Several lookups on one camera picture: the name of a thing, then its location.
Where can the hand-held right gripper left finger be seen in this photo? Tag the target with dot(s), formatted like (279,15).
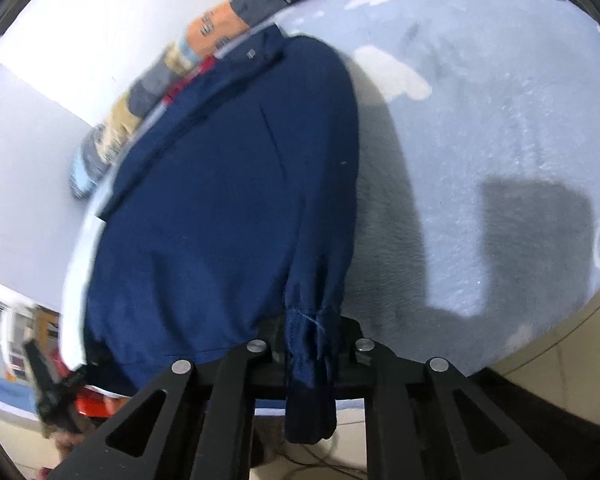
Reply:
(240,375)

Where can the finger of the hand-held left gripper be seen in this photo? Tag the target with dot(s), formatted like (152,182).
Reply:
(39,365)

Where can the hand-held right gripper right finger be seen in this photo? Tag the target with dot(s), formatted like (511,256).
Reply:
(377,375)

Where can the navy blue work jacket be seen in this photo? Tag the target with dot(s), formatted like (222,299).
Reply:
(205,185)

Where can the white shelf unit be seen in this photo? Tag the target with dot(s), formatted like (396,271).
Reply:
(27,335)

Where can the red object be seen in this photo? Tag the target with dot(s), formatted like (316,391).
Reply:
(97,402)

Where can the patchwork quilt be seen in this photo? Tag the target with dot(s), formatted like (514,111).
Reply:
(215,22)

